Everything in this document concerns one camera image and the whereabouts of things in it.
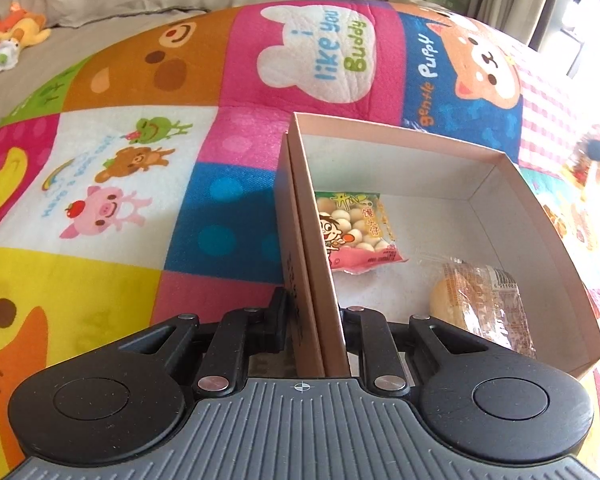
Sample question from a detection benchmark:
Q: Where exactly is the pale bread bun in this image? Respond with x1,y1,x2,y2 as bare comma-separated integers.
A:
429,257,537,359

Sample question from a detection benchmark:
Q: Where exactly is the small white green toy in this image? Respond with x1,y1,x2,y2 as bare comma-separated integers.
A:
0,42,21,73

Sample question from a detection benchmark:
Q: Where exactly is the colourful printed animal blanket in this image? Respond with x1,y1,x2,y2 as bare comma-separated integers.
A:
0,0,600,480

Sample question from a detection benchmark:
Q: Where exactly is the orange yellow plush toy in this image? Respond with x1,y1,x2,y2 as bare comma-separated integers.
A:
0,2,53,57

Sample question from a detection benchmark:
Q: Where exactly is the pink cardboard box lid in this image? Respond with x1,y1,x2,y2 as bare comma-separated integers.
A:
274,132,327,377

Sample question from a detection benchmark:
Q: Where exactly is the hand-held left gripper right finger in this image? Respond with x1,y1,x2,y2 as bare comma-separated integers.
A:
339,305,487,397

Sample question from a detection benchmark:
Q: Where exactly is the round biscuit snack packet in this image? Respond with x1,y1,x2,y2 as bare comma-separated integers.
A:
314,190,411,275

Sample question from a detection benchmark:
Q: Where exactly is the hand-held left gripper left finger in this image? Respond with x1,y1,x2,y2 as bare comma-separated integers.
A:
116,289,291,397

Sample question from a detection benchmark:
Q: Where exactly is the pink cardboard box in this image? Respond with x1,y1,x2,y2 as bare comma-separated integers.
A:
286,112,600,380

